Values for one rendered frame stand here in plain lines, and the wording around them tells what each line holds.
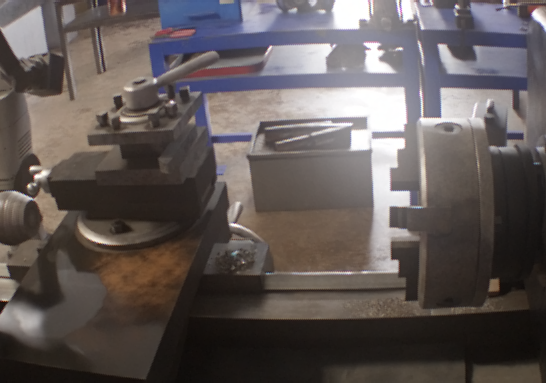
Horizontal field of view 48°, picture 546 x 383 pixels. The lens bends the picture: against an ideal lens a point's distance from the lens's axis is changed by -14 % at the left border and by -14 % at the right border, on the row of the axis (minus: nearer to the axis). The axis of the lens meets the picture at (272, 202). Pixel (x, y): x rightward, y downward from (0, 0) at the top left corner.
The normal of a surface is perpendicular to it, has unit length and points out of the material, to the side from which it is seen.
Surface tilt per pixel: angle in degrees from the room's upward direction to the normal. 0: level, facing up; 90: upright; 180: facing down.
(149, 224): 0
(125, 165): 0
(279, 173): 90
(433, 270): 90
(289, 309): 0
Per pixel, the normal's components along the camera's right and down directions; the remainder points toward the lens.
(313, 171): -0.11, 0.50
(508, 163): -0.14, -0.73
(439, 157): -0.17, -0.52
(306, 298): -0.11, -0.87
